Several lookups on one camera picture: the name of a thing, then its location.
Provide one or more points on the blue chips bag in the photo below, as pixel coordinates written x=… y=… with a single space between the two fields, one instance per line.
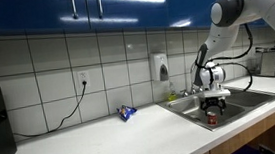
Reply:
x=126 y=112

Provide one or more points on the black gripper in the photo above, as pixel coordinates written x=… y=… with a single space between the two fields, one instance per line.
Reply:
x=213 y=101

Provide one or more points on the red soda can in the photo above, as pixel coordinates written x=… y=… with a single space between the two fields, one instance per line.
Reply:
x=212 y=118

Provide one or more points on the chrome sink faucet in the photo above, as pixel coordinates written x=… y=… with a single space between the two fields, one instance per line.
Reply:
x=184 y=93

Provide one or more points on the blue upper cabinet door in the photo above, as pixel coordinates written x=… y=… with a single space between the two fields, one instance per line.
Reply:
x=21 y=15
x=131 y=10

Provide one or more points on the white wall power outlet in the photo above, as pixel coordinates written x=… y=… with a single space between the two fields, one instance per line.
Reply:
x=83 y=75

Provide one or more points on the white wall soap dispenser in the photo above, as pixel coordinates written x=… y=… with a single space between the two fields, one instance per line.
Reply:
x=159 y=66

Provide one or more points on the stainless steel double sink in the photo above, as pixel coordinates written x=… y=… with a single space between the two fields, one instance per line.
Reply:
x=237 y=110

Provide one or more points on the clear dish soap bottle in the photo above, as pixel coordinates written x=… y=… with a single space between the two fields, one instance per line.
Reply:
x=172 y=95

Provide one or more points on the silver coffee machine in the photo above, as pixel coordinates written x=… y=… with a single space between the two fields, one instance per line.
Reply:
x=273 y=62

